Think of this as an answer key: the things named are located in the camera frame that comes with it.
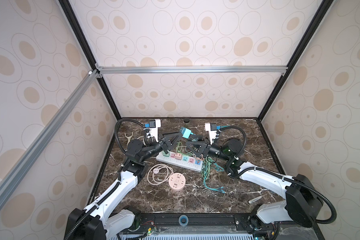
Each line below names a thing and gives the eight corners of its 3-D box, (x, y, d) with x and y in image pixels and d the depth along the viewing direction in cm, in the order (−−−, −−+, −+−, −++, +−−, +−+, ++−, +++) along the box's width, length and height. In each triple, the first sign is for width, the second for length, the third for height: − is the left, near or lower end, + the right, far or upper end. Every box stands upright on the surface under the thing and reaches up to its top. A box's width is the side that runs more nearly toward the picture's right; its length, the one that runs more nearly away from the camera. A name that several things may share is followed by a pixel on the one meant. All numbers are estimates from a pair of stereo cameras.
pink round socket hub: (168, 190, 86) (167, 188, 83) (169, 174, 92) (168, 172, 89) (185, 190, 86) (185, 188, 83) (185, 174, 92) (185, 172, 90)
